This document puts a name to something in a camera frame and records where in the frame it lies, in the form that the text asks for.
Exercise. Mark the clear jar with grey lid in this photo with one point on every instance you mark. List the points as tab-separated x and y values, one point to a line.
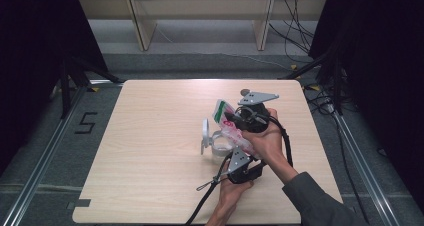
220	147

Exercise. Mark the grey round table grommet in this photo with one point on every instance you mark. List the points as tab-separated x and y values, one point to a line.
244	91

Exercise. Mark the pink and white plastic bag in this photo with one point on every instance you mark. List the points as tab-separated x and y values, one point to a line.
221	114

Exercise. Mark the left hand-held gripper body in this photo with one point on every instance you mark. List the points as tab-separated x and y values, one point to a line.
238	161

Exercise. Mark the light wooden shelf unit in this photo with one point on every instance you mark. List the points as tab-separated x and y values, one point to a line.
143	26

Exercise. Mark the yellow tape piece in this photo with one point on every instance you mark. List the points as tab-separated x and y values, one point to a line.
95	89
315	87
293	67

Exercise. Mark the dark curtain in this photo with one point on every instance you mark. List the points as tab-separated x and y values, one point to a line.
33	52
383	69

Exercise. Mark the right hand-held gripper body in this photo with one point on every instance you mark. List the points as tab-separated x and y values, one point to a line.
255	117

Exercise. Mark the aluminium floor rail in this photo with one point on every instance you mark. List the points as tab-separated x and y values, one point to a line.
363	166
40	167

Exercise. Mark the dark table edge bracket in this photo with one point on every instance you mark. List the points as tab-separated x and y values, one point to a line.
81	203

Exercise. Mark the person's right hand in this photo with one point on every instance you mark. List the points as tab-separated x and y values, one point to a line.
268	142

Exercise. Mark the black metal stand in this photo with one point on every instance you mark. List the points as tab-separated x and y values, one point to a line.
337	86
65	92

